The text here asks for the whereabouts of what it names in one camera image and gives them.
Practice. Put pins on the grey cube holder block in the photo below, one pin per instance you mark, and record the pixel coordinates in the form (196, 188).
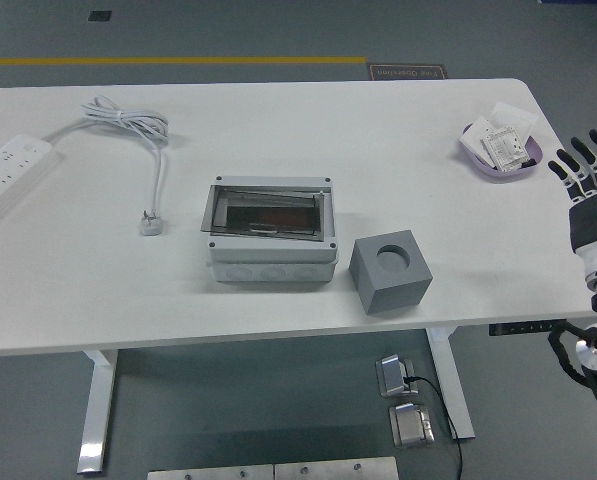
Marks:
(388, 295)

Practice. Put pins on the grey metal base plate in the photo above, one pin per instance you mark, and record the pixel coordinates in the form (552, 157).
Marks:
(335, 470)
(208, 473)

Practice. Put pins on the dark floor sign with text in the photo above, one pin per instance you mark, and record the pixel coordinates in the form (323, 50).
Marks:
(408, 72)

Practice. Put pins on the white square packet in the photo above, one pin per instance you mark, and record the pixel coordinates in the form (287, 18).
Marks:
(513, 116)

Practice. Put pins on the white right table leg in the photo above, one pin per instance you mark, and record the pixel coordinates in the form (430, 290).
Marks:
(453, 395)

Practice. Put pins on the white left table leg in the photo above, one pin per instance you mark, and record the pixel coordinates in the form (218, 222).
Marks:
(95, 415)

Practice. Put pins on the silver floor socket with plug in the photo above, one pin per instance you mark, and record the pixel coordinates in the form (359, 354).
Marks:
(393, 372)

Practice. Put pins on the small black part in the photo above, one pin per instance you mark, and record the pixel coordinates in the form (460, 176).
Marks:
(529, 162)

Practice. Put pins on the purple plastic tray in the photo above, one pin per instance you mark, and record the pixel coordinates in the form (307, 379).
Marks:
(508, 175)

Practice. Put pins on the white power strip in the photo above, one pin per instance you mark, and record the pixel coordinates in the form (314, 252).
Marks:
(8, 170)

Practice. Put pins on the black table control panel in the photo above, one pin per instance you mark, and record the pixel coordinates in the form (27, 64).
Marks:
(523, 327)

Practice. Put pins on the white table leg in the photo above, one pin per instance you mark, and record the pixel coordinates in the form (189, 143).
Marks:
(453, 395)
(95, 415)

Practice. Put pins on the silver floor socket closed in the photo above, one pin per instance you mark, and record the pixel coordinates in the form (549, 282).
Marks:
(408, 425)

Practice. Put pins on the white flat card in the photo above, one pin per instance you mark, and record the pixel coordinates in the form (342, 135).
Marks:
(475, 137)

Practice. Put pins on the grey electrical enclosure box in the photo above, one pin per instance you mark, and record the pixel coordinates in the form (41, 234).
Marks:
(273, 272)

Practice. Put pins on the white printed socket panel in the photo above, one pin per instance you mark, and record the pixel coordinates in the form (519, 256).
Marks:
(503, 147)

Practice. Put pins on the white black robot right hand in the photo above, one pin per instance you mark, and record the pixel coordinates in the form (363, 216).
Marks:
(593, 220)

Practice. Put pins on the smoky transparent box lid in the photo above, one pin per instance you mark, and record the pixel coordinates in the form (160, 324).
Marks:
(218, 210)

